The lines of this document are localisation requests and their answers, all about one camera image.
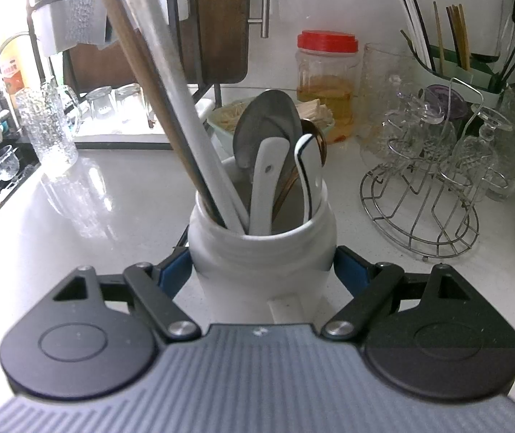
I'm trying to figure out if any green basket of sticks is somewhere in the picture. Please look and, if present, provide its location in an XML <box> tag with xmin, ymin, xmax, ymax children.
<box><xmin>208</xmin><ymin>98</ymin><xmax>335</xmax><ymax>157</ymax></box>

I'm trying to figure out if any wooden cutting board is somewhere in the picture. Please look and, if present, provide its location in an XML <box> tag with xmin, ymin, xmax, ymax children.
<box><xmin>64</xmin><ymin>0</ymin><xmax>250</xmax><ymax>92</ymax></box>

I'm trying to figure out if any black dish rack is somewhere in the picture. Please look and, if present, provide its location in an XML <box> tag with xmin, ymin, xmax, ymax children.
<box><xmin>26</xmin><ymin>0</ymin><xmax>225</xmax><ymax>151</ymax></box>

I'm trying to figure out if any large steel spoon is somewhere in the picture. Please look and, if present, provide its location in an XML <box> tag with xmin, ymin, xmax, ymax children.
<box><xmin>233</xmin><ymin>89</ymin><xmax>303</xmax><ymax>182</ymax></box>

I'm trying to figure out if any brown wooden chopstick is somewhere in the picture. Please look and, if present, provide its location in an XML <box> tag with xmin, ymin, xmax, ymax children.
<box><xmin>91</xmin><ymin>0</ymin><xmax>222</xmax><ymax>227</ymax></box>

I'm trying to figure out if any yellow detergent bottle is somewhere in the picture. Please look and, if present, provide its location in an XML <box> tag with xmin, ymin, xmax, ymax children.
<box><xmin>1</xmin><ymin>55</ymin><xmax>26</xmax><ymax>97</ymax></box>

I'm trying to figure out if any copper gold spoon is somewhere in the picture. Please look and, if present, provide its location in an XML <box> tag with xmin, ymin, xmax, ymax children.
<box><xmin>272</xmin><ymin>119</ymin><xmax>327</xmax><ymax>222</ymax></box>

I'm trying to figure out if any upturned drinking glass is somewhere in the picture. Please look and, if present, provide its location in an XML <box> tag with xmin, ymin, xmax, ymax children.
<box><xmin>85</xmin><ymin>86</ymin><xmax>114</xmax><ymax>119</ymax></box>
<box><xmin>114</xmin><ymin>83</ymin><xmax>145</xmax><ymax>122</ymax></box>

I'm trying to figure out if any red lid plastic jar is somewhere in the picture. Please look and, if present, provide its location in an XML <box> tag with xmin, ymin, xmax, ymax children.
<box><xmin>296</xmin><ymin>29</ymin><xmax>359</xmax><ymax>144</ymax></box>

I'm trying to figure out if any white ceramic soup spoon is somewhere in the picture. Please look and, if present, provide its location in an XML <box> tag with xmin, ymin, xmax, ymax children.
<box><xmin>249</xmin><ymin>137</ymin><xmax>290</xmax><ymax>236</ymax></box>

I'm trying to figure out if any black chopstick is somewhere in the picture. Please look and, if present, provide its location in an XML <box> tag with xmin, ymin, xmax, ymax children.
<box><xmin>139</xmin><ymin>39</ymin><xmax>224</xmax><ymax>225</ymax></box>
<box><xmin>173</xmin><ymin>226</ymin><xmax>189</xmax><ymax>251</ymax></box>

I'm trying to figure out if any upturned drinking glass middle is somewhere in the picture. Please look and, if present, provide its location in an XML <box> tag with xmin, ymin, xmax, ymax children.
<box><xmin>114</xmin><ymin>83</ymin><xmax>145</xmax><ymax>122</ymax></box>

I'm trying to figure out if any upturned drinking glass left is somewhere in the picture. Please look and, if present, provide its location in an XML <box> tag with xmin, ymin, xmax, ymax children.
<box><xmin>85</xmin><ymin>86</ymin><xmax>114</xmax><ymax>119</ymax></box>

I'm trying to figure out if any white ceramic utensil jar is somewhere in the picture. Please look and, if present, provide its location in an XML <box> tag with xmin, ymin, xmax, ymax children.
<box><xmin>188</xmin><ymin>186</ymin><xmax>337</xmax><ymax>324</ymax></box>

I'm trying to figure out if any wine glass in sink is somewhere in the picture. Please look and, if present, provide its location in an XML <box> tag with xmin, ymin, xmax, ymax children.
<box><xmin>0</xmin><ymin>145</ymin><xmax>21</xmax><ymax>182</ymax></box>

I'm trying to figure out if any white black-edged ceramic spoon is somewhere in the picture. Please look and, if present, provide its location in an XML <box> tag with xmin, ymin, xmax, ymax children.
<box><xmin>294</xmin><ymin>134</ymin><xmax>322</xmax><ymax>222</ymax></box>

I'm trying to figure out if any wire glass drying rack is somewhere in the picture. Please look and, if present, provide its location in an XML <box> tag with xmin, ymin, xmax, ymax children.
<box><xmin>359</xmin><ymin>77</ymin><xmax>511</xmax><ymax>260</ymax></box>

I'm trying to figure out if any green chopstick holder caddy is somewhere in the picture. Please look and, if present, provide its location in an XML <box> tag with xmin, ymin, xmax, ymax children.
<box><xmin>394</xmin><ymin>0</ymin><xmax>515</xmax><ymax>110</ymax></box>

